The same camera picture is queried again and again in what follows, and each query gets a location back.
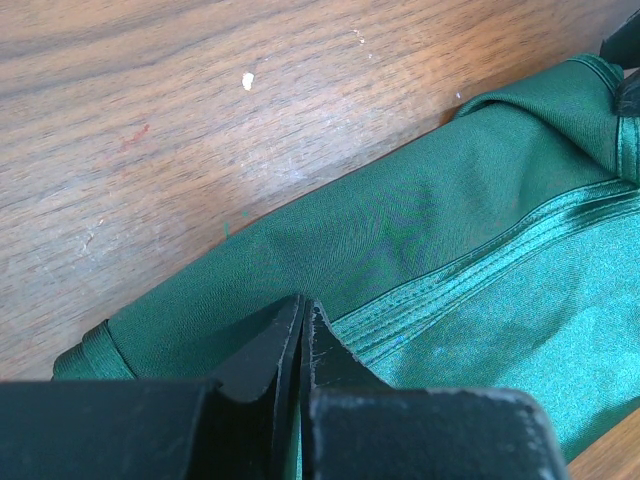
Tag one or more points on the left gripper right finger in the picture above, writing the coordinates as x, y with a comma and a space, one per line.
356, 426

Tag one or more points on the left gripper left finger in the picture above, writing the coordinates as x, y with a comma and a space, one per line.
238, 422

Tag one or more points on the dark green cloth napkin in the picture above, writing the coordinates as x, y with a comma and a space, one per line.
501, 250

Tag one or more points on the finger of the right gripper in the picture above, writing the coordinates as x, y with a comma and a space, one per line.
622, 49

